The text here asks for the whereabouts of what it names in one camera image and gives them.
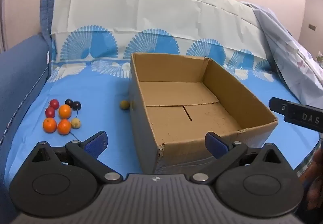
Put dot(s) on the cardboard box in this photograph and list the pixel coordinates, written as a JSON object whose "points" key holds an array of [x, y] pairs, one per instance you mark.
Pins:
{"points": [[181, 103]]}

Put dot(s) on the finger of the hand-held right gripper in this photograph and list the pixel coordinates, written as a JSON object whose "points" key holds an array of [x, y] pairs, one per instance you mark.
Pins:
{"points": [[277, 106]]}

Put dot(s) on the blue denim sofa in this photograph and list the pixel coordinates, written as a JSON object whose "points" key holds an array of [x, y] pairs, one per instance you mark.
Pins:
{"points": [[20, 75]]}

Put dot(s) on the person's right hand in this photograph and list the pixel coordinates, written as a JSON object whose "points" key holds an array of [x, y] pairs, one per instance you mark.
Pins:
{"points": [[315, 176]]}

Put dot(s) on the blue white fan-print sheet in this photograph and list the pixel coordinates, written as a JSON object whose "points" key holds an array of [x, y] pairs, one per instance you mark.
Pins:
{"points": [[113, 2]]}

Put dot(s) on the small yellow fruit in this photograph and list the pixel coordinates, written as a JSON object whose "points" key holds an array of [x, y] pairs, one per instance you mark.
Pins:
{"points": [[75, 123], [124, 105]]}

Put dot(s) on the grey curtain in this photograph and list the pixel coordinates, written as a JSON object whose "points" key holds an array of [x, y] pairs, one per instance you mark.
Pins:
{"points": [[3, 12]]}

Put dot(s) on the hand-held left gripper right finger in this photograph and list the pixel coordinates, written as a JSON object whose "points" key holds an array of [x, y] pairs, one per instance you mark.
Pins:
{"points": [[216, 144]]}

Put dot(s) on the dark plum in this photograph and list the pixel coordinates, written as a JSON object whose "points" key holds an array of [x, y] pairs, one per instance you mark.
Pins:
{"points": [[76, 105], [68, 102]]}

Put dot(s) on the wall socket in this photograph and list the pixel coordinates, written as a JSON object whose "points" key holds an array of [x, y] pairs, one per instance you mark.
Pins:
{"points": [[312, 27]]}

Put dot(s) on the orange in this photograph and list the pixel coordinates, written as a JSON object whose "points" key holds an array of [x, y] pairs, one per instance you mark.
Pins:
{"points": [[49, 125], [64, 127], [65, 111]]}

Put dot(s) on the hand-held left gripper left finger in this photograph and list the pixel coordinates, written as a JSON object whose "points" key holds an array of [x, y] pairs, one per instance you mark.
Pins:
{"points": [[97, 142]]}

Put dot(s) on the pale floral quilt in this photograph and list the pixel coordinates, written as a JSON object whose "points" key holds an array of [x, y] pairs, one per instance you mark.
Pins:
{"points": [[287, 45]]}

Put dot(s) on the small red fruit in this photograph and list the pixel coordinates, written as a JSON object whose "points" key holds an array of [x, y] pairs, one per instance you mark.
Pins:
{"points": [[50, 112], [54, 103]]}

